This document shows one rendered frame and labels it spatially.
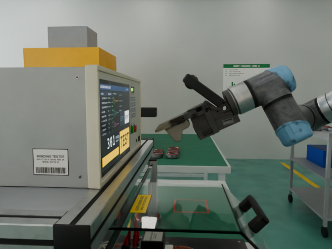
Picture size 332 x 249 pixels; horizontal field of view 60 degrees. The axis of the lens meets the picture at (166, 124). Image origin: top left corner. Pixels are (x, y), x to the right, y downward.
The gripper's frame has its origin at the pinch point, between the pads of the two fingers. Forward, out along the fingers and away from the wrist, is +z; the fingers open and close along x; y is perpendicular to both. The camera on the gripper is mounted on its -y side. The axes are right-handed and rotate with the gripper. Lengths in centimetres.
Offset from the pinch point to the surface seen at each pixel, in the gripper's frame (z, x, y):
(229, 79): -101, 512, 2
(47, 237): 12.2, -42.6, 4.1
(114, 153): 7.8, -18.4, 0.1
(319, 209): -80, 202, 149
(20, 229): 14.9, -42.6, 1.8
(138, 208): 6.5, -24.3, 10.6
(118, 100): 3.3, -14.1, -9.6
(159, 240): 13.2, 1.2, 28.9
